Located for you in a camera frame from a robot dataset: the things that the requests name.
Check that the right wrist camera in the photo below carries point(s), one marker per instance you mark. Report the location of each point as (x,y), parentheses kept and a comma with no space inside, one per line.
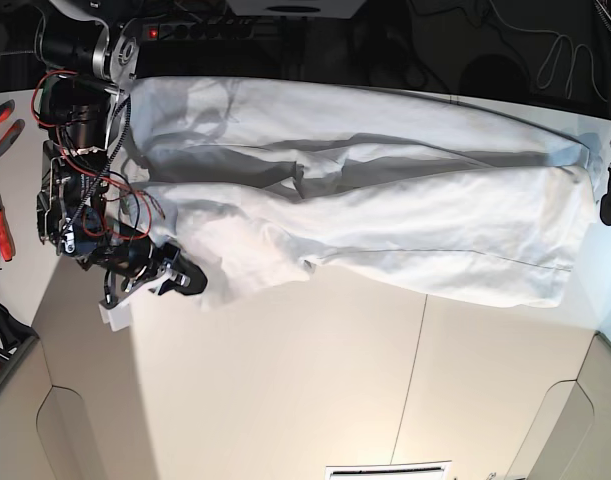
(118,316)

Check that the red handled screwdriver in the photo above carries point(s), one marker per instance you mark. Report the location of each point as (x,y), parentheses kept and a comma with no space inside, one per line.
(7,250)

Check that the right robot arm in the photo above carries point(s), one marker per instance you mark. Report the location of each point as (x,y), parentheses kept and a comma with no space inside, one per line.
(85,209)

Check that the grey bin left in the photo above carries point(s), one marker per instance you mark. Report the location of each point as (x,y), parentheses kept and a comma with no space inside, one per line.
(16,342)

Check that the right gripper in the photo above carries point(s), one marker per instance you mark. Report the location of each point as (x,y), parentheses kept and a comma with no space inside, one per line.
(132,265)

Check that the white t-shirt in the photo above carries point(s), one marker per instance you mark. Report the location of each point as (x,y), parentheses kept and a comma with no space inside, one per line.
(262,181)

